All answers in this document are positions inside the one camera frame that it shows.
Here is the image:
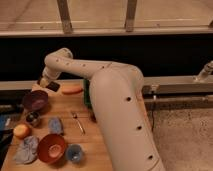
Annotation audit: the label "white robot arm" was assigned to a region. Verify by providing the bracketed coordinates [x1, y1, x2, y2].
[38, 48, 166, 171]

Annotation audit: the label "blue sponge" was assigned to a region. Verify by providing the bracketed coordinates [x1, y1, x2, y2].
[48, 118, 64, 135]

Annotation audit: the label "blue crumpled cloth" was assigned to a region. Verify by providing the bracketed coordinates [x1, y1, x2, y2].
[13, 136, 39, 164]

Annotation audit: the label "orange carrot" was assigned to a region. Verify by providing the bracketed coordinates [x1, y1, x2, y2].
[62, 87, 83, 95]

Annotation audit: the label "purple bowl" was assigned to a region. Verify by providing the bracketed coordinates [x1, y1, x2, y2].
[22, 90, 48, 111]

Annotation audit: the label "black eraser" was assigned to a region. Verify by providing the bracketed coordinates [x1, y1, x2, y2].
[46, 82, 60, 92]

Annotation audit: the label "red bowl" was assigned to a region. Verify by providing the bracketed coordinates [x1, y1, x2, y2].
[37, 134, 67, 164]

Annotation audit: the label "small dark metal cup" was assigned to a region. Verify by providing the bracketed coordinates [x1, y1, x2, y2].
[26, 112, 41, 127]

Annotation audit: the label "dark red grapes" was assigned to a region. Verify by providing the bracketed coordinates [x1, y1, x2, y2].
[90, 112, 97, 123]

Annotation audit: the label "yellow orange fruit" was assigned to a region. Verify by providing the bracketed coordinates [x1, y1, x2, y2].
[13, 124, 31, 139]

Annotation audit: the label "green plastic bin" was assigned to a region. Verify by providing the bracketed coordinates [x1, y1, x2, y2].
[83, 79, 92, 109]

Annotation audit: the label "metal fork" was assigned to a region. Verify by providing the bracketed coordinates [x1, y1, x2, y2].
[71, 112, 85, 135]

